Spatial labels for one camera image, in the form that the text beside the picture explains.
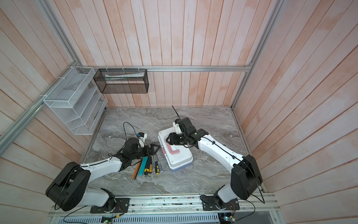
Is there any white ventilated cable duct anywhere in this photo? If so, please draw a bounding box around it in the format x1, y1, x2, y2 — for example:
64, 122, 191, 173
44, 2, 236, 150
54, 213, 220, 224

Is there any white and blue tool box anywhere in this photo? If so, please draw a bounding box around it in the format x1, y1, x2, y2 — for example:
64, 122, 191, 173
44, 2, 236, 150
158, 127, 193, 171

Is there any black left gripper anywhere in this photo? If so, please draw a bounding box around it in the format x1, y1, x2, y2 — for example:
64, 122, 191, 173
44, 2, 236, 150
131, 144, 160, 160

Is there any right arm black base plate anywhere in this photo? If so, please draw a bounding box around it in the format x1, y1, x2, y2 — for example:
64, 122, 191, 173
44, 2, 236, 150
200, 195, 240, 211

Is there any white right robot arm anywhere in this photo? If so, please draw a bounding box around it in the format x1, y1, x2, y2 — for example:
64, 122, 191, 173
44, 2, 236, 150
164, 117, 263, 211

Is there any white wire mesh shelf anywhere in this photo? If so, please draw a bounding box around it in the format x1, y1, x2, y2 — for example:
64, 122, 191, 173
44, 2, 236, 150
44, 67, 107, 135

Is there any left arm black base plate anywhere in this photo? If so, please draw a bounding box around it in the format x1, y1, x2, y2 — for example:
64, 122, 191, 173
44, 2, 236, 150
90, 198, 130, 214

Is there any black wire mesh basket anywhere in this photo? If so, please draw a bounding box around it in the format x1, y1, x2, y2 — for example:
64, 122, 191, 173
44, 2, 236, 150
94, 68, 149, 94

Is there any teal utility knife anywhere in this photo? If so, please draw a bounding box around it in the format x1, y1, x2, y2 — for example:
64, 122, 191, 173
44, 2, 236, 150
139, 156, 148, 176

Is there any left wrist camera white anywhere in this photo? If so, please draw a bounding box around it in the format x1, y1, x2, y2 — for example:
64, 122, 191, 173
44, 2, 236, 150
137, 132, 147, 147

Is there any aluminium frame horizontal bar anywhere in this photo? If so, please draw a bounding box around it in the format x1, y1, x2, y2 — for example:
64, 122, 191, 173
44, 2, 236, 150
92, 65, 251, 72

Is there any black yellow small screwdriver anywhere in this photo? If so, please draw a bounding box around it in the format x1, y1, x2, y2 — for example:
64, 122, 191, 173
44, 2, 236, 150
155, 155, 160, 175

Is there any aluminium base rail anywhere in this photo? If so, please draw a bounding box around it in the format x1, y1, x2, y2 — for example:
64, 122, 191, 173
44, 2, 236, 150
48, 193, 281, 217

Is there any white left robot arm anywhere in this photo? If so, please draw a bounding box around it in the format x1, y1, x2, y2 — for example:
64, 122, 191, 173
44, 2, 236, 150
45, 137, 161, 213

